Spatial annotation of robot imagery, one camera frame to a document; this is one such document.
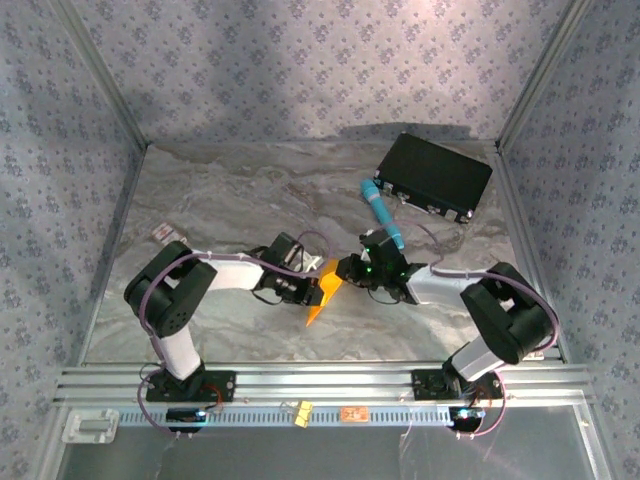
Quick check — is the orange square paper sheet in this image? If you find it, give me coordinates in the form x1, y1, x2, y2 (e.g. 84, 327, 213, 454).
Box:
304, 257, 346, 329

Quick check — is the grey slotted cable duct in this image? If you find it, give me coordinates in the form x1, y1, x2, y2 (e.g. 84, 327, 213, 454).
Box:
117, 405, 454, 429

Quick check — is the long aluminium mounting rail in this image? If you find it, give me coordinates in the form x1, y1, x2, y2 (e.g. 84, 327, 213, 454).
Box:
52, 363, 596, 407

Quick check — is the aluminium frame bar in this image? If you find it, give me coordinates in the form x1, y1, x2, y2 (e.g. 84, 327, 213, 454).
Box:
49, 0, 151, 149
74, 142, 151, 369
494, 0, 594, 151
494, 144, 571, 364

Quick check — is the small red white card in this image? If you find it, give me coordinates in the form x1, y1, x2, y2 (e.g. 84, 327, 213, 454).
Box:
152, 223, 187, 247

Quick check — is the black hard case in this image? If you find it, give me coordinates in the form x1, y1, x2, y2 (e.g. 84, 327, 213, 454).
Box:
373, 132, 494, 225

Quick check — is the purple cable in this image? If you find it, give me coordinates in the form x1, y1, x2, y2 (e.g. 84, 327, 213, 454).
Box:
137, 229, 332, 442
392, 219, 560, 441

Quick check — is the yellow clip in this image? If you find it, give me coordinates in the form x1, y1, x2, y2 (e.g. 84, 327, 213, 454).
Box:
293, 399, 315, 430

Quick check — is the teal marker pen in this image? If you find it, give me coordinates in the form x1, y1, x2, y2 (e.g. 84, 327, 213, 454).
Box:
359, 179, 405, 250

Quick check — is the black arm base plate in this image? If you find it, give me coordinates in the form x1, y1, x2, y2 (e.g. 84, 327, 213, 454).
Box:
412, 368, 504, 401
144, 370, 237, 404

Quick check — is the white metal bracket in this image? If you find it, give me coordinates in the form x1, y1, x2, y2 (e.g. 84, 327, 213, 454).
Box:
62, 408, 120, 445

